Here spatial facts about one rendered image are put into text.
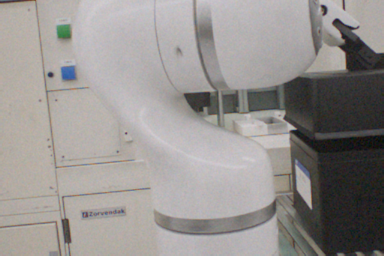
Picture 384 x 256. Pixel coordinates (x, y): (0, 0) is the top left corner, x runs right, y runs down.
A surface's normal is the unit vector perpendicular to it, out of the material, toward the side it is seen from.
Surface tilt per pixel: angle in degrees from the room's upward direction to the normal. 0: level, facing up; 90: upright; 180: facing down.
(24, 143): 90
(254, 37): 105
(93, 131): 90
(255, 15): 92
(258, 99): 90
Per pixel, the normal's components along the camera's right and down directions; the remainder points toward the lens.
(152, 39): -0.27, 0.29
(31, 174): 0.06, 0.11
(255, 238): 0.56, 0.04
